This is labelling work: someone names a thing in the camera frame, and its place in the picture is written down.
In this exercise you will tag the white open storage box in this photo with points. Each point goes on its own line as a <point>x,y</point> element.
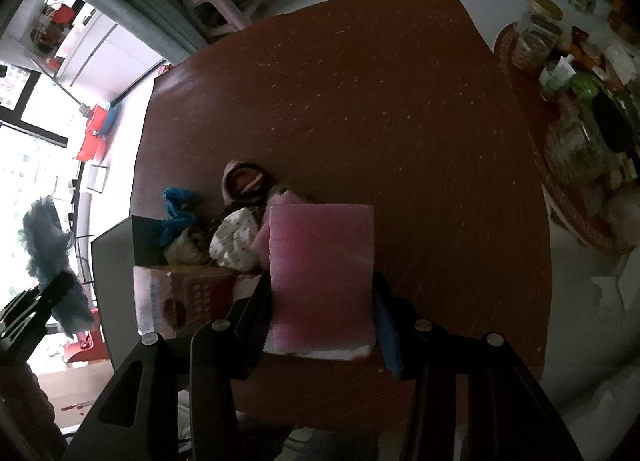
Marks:
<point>132,242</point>

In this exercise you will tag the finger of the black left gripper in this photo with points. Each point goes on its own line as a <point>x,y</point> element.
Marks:
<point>24,319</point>

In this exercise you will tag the dark blue fluffy cloth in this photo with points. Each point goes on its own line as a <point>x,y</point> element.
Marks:
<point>183,210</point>

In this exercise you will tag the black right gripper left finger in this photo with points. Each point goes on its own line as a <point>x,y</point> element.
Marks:
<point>135,417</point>

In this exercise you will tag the red plastic stool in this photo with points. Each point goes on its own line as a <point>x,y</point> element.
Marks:
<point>88,347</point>

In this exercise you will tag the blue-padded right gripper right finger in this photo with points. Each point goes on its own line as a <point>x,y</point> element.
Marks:
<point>510,417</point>

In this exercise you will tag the beige knitted sock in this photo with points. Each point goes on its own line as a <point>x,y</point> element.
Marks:
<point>189,249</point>

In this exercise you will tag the cluttered round side table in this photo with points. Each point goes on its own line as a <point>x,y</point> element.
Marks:
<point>578,91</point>

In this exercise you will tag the pink foam sponge block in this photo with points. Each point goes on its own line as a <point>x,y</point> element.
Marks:
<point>321,262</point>

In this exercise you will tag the light blue fluffy cloth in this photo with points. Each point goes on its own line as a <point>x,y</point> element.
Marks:
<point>48,246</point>

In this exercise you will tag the pink patterned carton box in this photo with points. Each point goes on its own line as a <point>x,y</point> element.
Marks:
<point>176,301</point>

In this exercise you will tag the pink plastic stool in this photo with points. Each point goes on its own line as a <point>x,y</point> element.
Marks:
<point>235,18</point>

